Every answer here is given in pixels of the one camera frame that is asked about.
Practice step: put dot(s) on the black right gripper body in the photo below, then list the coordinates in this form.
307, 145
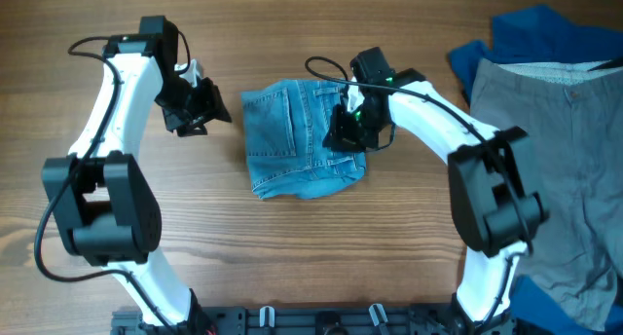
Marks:
358, 127

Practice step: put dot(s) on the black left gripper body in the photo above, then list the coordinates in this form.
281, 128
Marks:
184, 104

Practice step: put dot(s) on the light blue denim jeans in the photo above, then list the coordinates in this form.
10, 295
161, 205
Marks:
284, 127

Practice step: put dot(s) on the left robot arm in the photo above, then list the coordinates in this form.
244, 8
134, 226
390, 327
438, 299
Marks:
99, 199

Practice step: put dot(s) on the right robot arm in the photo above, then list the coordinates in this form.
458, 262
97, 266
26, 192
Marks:
496, 193

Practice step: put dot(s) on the dark blue garment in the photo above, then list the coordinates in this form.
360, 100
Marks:
535, 34

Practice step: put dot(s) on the grey trousers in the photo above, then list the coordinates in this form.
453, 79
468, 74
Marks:
573, 116

